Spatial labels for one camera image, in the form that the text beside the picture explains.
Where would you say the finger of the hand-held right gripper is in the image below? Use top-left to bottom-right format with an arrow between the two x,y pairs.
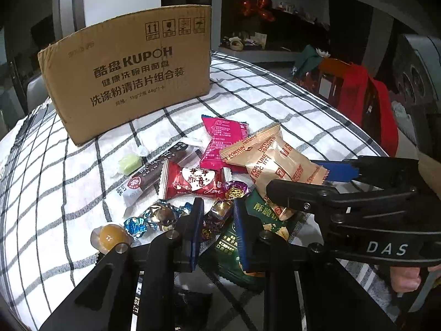
310,156 -> 421,188
265,178 -> 419,223

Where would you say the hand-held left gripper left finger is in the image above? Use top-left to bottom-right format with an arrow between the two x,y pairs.
39,198 -> 205,331

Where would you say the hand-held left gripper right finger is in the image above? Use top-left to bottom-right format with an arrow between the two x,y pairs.
233,200 -> 400,331

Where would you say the beige biscuit packet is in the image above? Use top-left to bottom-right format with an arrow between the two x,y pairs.
245,138 -> 329,221
220,123 -> 285,166

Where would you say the dark purple foil candy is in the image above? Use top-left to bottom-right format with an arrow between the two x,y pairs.
203,198 -> 235,242

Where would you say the green snack packet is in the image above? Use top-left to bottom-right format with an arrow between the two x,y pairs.
200,190 -> 305,285

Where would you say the red heart candy packet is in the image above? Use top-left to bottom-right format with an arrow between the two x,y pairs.
157,160 -> 226,201

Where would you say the brown white snack bar packet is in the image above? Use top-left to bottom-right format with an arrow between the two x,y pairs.
115,141 -> 195,214

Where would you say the pink snack packet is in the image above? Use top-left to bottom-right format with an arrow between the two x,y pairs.
199,114 -> 249,173

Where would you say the brown cardboard box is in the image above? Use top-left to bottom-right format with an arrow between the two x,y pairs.
37,4 -> 212,146

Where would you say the person's right hand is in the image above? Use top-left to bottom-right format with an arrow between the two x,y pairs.
391,264 -> 441,295

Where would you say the blue gold foil candy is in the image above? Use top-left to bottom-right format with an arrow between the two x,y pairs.
123,200 -> 193,239

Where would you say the purple gold foil candy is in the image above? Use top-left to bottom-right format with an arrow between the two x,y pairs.
220,167 -> 249,201

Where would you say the red bag on chair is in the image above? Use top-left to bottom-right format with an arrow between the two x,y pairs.
341,64 -> 400,157

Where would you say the light blue cloth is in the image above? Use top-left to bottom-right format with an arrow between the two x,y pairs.
393,103 -> 415,138

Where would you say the clear wrapped candy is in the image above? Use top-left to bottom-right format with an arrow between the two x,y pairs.
179,136 -> 209,150

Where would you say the yellow round wrapped candy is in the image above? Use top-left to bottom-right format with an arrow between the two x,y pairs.
90,224 -> 133,252

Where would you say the green wrapped candy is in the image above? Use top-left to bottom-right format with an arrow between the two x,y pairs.
110,145 -> 150,178

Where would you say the orange wooden chair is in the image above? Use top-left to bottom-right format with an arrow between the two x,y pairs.
319,58 -> 348,104

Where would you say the green cloth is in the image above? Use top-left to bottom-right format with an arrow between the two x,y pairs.
293,45 -> 331,80

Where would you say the dark sideboard with white base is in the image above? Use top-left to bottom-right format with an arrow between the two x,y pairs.
217,5 -> 331,64

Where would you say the black white checked tablecloth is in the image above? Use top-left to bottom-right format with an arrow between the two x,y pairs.
0,51 -> 397,331

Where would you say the red foil balloon cluster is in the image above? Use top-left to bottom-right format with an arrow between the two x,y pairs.
241,0 -> 276,21

